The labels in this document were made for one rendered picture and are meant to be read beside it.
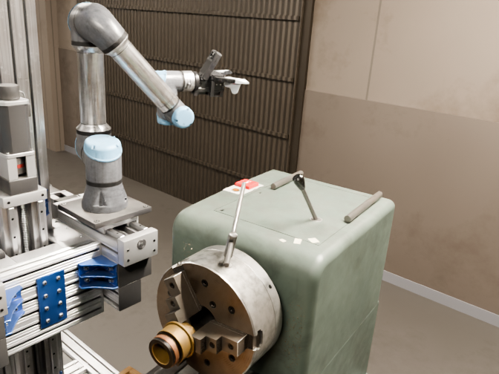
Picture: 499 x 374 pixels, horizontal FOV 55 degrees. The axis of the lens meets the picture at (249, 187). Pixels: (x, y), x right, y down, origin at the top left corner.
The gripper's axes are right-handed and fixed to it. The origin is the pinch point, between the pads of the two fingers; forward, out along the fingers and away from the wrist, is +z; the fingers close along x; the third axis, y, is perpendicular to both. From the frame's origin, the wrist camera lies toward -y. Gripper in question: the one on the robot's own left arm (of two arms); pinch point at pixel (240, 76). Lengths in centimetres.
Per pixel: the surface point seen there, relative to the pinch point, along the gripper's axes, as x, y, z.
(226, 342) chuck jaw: 93, 36, -46
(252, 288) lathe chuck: 88, 27, -38
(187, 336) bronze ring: 89, 36, -54
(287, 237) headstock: 77, 22, -22
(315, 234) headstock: 78, 22, -14
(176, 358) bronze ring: 92, 38, -57
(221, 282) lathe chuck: 85, 25, -45
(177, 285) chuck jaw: 79, 29, -53
